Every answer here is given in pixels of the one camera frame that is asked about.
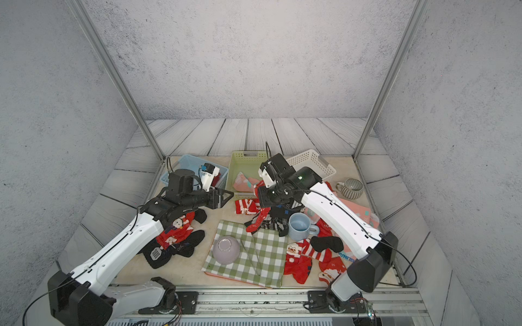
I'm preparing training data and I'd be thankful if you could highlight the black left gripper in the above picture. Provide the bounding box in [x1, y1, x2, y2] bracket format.
[180, 184, 235, 212]

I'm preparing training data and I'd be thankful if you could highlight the black blue sport sock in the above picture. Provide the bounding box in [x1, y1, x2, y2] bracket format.
[269, 205, 302, 223]

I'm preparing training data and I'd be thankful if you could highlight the pink white ribbed sock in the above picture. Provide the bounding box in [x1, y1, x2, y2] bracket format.
[232, 172, 260, 193]

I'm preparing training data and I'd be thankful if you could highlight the red bear Christmas sock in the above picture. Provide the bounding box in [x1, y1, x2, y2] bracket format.
[156, 212, 195, 249]

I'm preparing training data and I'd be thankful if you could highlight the pink sock with teal leaves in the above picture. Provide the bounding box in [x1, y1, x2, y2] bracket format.
[340, 198, 380, 229]

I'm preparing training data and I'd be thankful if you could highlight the red Santa Christmas sock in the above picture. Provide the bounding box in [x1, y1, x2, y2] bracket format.
[243, 181, 271, 234]

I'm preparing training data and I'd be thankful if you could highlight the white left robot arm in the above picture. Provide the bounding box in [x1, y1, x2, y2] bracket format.
[48, 187, 234, 325]

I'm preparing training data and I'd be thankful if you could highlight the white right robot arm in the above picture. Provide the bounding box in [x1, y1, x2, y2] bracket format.
[257, 163, 398, 303]

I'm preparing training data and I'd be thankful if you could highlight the light blue plastic basket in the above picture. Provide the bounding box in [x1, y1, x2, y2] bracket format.
[160, 154, 228, 187]

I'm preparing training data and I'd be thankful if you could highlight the white plastic basket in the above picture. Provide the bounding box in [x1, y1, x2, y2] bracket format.
[286, 149, 337, 181]

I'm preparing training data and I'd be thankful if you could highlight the black grey striped sock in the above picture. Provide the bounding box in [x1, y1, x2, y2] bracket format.
[245, 218, 289, 237]

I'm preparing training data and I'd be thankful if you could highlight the light blue ceramic mug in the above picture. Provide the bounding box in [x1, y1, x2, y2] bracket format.
[288, 213, 320, 242]

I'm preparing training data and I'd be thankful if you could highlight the lilac ceramic bowl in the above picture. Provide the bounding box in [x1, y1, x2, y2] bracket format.
[212, 236, 241, 265]

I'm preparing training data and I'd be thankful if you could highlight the black sock near mug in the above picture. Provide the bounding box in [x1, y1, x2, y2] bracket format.
[310, 236, 344, 253]

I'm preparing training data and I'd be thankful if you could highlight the red white striped Santa sock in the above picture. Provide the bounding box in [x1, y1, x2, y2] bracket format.
[286, 239, 332, 263]

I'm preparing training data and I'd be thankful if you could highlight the green white checkered cloth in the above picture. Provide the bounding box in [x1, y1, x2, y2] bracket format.
[202, 220, 288, 288]

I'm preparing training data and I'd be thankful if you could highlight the grey striped ceramic mug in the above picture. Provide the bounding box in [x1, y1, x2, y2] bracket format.
[336, 178, 364, 200]

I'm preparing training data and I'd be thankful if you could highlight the red snowflake sock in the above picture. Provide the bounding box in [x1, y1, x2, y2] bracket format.
[284, 255, 312, 285]

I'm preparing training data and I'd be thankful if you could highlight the black sock with white label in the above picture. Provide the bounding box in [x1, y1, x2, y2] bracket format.
[139, 230, 205, 269]

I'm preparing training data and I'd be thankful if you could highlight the red Santa sock front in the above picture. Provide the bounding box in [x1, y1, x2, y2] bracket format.
[318, 257, 347, 285]

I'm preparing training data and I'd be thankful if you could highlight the pink sock with blue text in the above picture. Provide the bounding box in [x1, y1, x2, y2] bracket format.
[337, 250, 357, 263]

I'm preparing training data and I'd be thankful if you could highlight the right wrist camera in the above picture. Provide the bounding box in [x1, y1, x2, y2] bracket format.
[258, 153, 296, 188]

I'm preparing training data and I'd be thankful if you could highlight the right aluminium frame post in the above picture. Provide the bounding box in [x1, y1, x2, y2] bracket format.
[352, 0, 429, 162]

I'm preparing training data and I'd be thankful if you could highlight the metal base rail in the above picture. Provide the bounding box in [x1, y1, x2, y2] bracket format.
[110, 287, 432, 325]

